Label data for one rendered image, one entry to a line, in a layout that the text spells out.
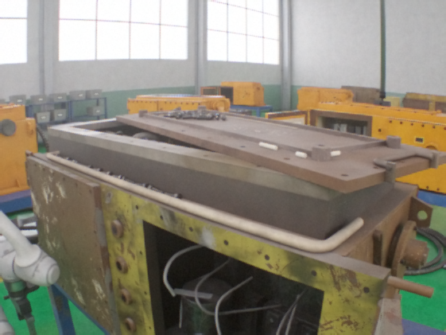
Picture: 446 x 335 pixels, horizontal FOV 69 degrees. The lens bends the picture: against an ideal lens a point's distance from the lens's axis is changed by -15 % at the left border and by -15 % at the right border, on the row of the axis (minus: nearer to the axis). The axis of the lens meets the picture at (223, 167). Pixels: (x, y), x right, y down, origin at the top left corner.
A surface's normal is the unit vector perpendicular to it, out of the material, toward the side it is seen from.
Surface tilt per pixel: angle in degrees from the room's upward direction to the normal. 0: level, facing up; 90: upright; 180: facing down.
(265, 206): 90
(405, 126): 90
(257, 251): 90
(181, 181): 90
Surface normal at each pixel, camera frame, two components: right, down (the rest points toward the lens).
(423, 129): -0.66, 0.18
